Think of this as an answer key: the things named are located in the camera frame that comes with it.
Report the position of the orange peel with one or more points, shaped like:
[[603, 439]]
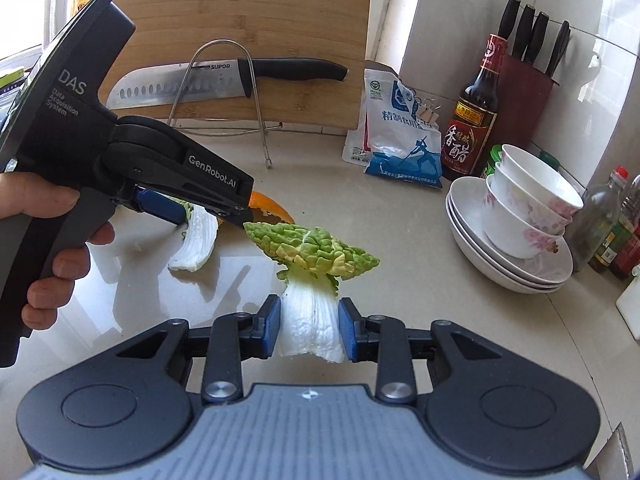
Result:
[[274, 208]]

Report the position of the dark vinegar bottle red label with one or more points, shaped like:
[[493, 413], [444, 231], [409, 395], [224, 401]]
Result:
[[470, 125]]

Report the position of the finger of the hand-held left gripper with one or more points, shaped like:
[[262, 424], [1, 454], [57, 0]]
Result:
[[210, 172], [160, 204]]

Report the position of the person's left hand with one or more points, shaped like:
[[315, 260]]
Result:
[[35, 195]]

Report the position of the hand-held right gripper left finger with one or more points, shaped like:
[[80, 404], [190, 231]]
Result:
[[269, 327]]

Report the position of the white blue salt bag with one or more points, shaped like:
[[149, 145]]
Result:
[[395, 132]]

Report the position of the dark red knife block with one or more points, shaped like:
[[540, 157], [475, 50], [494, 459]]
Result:
[[525, 95]]

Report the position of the white napa cabbage leaf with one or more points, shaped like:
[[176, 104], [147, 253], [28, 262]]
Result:
[[195, 246]]

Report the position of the glass bottle red cap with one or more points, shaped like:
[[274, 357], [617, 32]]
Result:
[[595, 220]]

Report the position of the green napa cabbage leaf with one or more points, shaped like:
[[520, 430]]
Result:
[[320, 255]]

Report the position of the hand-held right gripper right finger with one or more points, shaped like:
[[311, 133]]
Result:
[[348, 332]]

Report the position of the oil bottle green label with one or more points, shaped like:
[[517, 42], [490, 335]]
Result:
[[612, 246]]

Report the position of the metal binder clips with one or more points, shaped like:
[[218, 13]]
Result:
[[428, 110]]

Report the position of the bamboo cutting board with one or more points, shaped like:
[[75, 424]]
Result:
[[250, 10]]

